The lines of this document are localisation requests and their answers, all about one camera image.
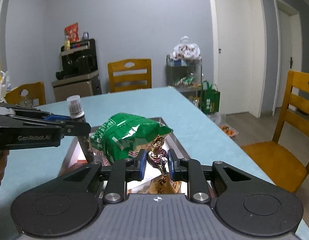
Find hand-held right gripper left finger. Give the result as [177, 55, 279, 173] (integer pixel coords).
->
[49, 149, 147, 203]

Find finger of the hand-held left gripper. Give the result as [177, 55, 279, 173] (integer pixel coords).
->
[58, 121, 91, 138]
[13, 106, 81, 124]

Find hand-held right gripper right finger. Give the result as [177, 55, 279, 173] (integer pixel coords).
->
[167, 148, 265, 203]

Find gold purple candy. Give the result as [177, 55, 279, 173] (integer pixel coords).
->
[146, 134, 168, 178]

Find dark tube with clear cap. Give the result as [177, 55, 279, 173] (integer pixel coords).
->
[66, 95, 95, 163]

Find shallow grey cardboard box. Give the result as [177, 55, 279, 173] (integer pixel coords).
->
[58, 116, 215, 198]

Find green snack bag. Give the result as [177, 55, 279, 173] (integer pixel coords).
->
[90, 113, 173, 167]

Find wooden chair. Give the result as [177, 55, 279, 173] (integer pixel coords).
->
[241, 70, 309, 193]
[4, 81, 46, 105]
[108, 59, 152, 93]

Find silver dispenser cabinet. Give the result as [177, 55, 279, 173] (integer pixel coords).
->
[51, 70, 102, 103]

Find teal tablecloth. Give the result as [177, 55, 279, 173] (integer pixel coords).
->
[0, 86, 275, 240]

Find clear plastic bag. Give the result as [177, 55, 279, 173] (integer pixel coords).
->
[0, 70, 11, 100]

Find black water dispenser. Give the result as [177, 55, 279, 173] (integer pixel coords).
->
[56, 39, 99, 80]

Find bag of oranges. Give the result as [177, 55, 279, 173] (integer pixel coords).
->
[219, 124, 238, 138]

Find green tote bag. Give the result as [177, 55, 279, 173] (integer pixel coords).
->
[198, 80, 220, 114]

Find green wrapped candies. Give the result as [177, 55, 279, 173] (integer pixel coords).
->
[174, 76, 195, 88]

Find red snack bag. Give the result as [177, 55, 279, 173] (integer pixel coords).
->
[64, 22, 80, 43]

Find metal storage cart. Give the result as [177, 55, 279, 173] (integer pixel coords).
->
[166, 54, 203, 98]

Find white printed plastic bag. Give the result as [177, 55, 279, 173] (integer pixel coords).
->
[172, 36, 202, 61]

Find white door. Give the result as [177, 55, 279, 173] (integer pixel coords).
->
[213, 0, 266, 118]
[273, 0, 303, 117]

